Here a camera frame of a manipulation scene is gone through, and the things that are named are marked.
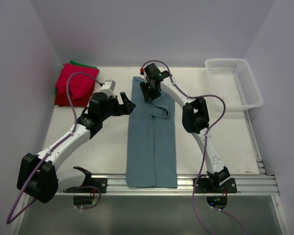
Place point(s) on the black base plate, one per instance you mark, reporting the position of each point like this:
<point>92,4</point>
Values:
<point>99,183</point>
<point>202,185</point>

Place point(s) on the white plastic basket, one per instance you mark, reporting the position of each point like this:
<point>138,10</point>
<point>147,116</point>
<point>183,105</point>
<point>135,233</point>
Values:
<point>232,80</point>

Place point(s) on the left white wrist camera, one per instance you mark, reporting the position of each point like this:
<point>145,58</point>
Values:
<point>108,88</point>

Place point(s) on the red folded t shirt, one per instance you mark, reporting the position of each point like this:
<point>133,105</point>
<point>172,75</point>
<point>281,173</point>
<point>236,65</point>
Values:
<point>62,100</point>

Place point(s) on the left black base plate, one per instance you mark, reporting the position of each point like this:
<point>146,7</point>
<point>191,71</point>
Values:
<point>99,183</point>

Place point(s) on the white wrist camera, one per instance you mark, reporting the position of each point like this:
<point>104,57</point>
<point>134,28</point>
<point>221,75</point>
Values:
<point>108,88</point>
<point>142,71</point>

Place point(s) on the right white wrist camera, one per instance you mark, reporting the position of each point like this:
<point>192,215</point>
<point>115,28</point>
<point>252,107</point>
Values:
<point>142,71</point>

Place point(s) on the blue-grey t shirt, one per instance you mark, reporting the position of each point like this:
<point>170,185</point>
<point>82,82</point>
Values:
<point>151,147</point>

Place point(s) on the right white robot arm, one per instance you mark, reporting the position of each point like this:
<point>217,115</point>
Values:
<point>195,117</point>

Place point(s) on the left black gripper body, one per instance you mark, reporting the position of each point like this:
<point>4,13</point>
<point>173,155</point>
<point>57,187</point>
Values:
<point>113,108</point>

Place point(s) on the green folded t shirt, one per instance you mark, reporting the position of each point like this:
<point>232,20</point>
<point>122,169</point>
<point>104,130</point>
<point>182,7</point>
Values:
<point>80,84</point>

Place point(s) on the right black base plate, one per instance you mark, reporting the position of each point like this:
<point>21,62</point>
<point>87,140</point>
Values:
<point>202,185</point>

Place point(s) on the aluminium mounting rail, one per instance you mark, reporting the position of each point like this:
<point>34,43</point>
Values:
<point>115,184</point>

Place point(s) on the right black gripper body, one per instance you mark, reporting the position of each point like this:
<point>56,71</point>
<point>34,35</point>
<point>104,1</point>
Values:
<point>149,90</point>

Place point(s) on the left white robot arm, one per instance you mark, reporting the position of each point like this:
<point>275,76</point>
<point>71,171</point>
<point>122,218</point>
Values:
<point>39,176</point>

